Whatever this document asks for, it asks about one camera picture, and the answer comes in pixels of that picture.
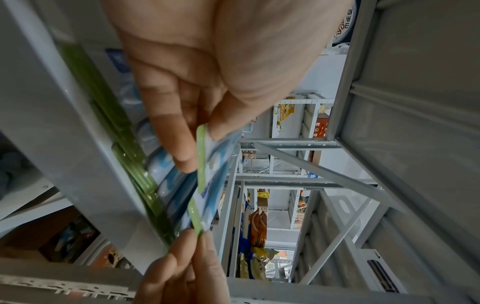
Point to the white snack shelving unit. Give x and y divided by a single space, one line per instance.
296 101

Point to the pile of large food bags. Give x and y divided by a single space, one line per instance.
258 225

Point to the white box with dark slot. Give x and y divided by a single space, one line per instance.
375 261

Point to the yellow snack packet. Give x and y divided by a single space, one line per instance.
285 111

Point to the person's left hand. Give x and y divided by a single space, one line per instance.
225 59

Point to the white metal shelf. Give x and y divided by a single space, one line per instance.
412 118

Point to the line of blue toothbrush packets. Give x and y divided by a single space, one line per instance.
165 178

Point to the blue and white water carton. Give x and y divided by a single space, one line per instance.
345 26

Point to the white goods rack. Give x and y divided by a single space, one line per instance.
277 211

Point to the person's right hand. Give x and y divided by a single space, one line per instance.
183 279

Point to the white drinks shelving unit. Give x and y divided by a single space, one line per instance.
333 51

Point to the blue toothbrush packet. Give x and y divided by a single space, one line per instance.
210 190

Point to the red gift box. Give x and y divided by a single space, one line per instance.
321 127

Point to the brown cardboard box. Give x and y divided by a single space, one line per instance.
262 209

